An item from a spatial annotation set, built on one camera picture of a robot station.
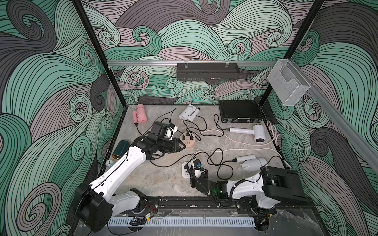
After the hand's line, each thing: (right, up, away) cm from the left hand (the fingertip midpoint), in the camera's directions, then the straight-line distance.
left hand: (183, 145), depth 74 cm
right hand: (+2, -15, +5) cm, 16 cm away
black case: (+47, +20, +47) cm, 70 cm away
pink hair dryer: (-34, +16, +34) cm, 50 cm away
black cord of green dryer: (+1, -13, +9) cm, 16 cm away
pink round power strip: (+3, 0, +21) cm, 22 cm away
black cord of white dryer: (+17, +2, +27) cm, 32 cm away
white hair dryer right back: (+50, +6, +23) cm, 56 cm away
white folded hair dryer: (+4, +17, +36) cm, 40 cm away
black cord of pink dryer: (-36, +9, +33) cm, 49 cm away
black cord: (+31, -12, +16) cm, 37 cm away
